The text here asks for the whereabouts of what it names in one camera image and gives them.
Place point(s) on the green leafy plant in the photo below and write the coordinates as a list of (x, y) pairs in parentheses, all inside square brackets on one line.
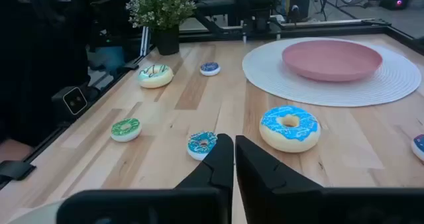
[(159, 5)]

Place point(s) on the small dark blue donut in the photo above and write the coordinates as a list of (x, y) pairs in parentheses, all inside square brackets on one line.
[(419, 147), (210, 68)]

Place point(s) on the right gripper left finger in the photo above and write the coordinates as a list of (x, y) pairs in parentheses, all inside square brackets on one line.
[(212, 184)]

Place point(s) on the black clamp bracket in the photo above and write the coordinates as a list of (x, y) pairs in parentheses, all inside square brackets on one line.
[(15, 170)]

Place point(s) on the small teal sprinkle donut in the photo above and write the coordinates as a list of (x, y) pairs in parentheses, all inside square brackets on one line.
[(198, 144)]

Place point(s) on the large blue iced donut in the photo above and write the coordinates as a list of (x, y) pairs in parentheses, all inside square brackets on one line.
[(298, 141)]

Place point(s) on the pink round plate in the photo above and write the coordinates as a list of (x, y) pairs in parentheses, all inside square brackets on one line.
[(331, 58)]

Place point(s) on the small green iced donut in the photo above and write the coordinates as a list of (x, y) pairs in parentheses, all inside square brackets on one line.
[(126, 131)]

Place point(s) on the black plant pot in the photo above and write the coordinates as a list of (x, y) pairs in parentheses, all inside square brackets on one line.
[(167, 41)]

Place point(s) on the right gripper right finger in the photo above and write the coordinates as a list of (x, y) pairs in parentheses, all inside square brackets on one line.
[(265, 184)]

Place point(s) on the black table-level camera box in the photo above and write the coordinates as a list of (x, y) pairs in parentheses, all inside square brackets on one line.
[(74, 101)]

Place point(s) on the large mint striped donut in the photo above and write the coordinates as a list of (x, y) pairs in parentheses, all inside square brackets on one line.
[(155, 79)]

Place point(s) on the white round placemat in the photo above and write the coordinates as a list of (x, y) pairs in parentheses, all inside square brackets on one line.
[(265, 75)]

